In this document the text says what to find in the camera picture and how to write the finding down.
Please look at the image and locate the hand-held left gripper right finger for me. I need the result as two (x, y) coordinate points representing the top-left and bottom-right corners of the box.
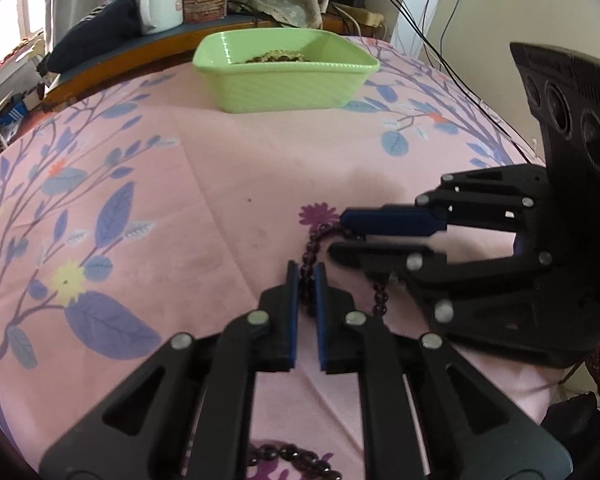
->
(315, 262), (574, 480)

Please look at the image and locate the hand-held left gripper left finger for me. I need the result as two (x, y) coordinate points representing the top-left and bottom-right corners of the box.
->
(40, 261), (301, 480)

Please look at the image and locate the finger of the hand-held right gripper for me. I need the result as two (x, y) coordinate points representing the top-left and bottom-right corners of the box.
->
(327, 241), (557, 332)
(341, 164), (552, 238)

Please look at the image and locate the purple bead necklace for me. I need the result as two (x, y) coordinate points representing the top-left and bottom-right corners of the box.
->
(250, 220), (394, 480)

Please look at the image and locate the green plastic basket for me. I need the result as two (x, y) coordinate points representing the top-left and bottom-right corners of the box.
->
(192, 30), (381, 114)

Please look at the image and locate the pink floral bed sheet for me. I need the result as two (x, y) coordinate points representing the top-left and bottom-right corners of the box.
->
(0, 34), (581, 480)

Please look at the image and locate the white enamel mug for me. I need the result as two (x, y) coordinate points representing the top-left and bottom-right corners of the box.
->
(137, 0), (185, 36)

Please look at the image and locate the dark folded cloth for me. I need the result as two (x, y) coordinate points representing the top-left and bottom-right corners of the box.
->
(41, 0), (144, 74)

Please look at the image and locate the black cable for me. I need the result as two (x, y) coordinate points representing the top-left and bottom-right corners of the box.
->
(367, 0), (548, 163)

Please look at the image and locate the brown bead bracelet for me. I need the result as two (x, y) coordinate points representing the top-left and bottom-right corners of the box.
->
(244, 48), (307, 65)

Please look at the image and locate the wooden bed frame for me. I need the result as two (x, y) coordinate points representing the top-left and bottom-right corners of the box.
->
(42, 12), (291, 107)

